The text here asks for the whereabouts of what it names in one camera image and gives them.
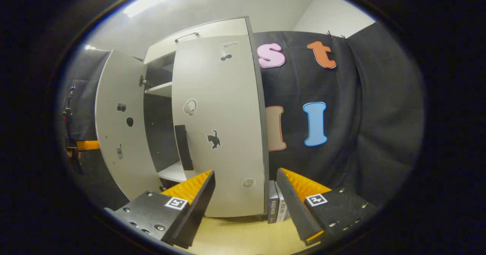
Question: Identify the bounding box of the white door with camera sticker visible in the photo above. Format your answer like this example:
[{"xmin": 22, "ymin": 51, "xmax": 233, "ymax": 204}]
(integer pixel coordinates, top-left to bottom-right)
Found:
[{"xmin": 95, "ymin": 49, "xmax": 162, "ymax": 202}]

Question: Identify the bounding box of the white door with cat sticker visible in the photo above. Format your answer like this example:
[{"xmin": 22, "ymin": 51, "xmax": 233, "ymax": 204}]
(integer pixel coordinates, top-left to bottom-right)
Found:
[{"xmin": 172, "ymin": 34, "xmax": 266, "ymax": 218}]

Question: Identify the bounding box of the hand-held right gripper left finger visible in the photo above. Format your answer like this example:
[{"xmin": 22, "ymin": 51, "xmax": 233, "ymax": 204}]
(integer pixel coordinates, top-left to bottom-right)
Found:
[{"xmin": 104, "ymin": 170, "xmax": 216, "ymax": 249}]

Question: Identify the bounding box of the white cabinet shelf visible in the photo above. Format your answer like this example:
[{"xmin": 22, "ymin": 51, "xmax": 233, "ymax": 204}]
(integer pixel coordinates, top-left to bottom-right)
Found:
[{"xmin": 144, "ymin": 81, "xmax": 173, "ymax": 98}]

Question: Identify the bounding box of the black backdrop cloth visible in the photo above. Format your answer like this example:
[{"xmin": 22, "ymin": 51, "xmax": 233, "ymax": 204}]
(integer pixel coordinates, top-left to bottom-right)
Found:
[
  {"xmin": 252, "ymin": 22, "xmax": 426, "ymax": 210},
  {"xmin": 57, "ymin": 46, "xmax": 131, "ymax": 210}
]

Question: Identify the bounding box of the dark drawer handle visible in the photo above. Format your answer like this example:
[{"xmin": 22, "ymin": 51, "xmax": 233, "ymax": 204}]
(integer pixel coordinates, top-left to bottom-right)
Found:
[{"xmin": 175, "ymin": 32, "xmax": 199, "ymax": 43}]

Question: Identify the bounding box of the white shoe cabinet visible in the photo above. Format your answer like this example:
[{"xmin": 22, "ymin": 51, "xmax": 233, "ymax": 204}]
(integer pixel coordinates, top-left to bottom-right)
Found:
[{"xmin": 142, "ymin": 16, "xmax": 270, "ymax": 219}]

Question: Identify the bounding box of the white cabinet drawer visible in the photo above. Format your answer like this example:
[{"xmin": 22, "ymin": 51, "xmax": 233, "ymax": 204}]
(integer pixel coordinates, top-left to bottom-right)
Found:
[{"xmin": 144, "ymin": 18, "xmax": 249, "ymax": 64}]

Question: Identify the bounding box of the black door handle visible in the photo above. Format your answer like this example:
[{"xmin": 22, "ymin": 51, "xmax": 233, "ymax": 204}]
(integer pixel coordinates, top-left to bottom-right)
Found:
[{"xmin": 174, "ymin": 125, "xmax": 194, "ymax": 171}]

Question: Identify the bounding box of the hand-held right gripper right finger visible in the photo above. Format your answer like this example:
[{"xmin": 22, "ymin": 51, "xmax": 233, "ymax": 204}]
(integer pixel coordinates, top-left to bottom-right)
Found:
[{"xmin": 276, "ymin": 168, "xmax": 378, "ymax": 247}]

